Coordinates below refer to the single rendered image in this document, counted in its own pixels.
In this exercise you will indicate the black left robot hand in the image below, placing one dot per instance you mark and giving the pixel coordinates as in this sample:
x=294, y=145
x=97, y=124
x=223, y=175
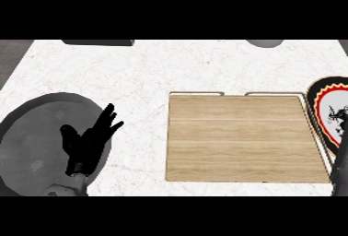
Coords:
x=89, y=144

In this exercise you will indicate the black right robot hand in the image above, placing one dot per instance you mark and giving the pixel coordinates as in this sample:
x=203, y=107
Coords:
x=344, y=132

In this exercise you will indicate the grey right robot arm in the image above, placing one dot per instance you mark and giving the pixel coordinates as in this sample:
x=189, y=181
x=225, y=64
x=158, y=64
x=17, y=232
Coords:
x=341, y=175

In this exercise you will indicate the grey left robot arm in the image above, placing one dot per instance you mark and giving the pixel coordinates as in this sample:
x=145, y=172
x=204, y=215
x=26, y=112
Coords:
x=69, y=187

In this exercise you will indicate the black red patterned plate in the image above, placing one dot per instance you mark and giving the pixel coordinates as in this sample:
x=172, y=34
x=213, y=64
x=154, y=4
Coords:
x=330, y=98

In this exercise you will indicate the grey round plate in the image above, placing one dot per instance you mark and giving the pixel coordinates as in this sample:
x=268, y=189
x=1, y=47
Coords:
x=32, y=138

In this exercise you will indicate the wooden tray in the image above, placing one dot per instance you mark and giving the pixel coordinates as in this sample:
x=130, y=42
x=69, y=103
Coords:
x=240, y=138

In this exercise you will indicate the dark grey flat object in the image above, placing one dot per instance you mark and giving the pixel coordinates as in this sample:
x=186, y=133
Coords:
x=98, y=42

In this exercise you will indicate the grey round object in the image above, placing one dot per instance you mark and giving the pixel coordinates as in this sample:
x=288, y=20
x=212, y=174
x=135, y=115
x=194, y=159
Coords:
x=265, y=43

